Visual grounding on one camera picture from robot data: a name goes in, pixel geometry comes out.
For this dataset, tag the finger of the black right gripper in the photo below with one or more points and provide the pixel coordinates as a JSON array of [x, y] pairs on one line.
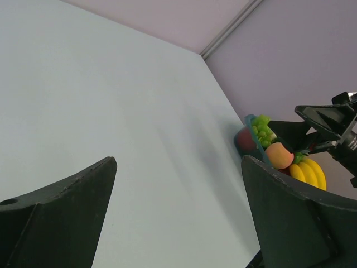
[[294, 135]]

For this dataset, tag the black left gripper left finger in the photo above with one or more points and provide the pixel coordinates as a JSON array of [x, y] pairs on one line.
[[60, 224]]

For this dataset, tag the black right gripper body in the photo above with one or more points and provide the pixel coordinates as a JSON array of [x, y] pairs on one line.
[[330, 129]]

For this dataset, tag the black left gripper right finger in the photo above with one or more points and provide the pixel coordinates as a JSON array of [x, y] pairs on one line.
[[298, 225]]

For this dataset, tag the orange red peach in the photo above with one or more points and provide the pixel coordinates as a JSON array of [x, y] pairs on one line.
[[279, 156]]

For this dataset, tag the green grape bunch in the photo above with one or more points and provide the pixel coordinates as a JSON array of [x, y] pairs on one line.
[[264, 134]]

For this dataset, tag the yellow banana bunch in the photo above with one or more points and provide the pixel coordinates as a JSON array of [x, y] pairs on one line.
[[310, 172]]

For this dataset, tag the teal plastic fruit bin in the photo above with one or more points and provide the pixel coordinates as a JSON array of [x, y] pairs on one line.
[[258, 152]]

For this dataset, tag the dark red apple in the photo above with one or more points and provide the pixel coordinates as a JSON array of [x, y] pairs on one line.
[[244, 140]]

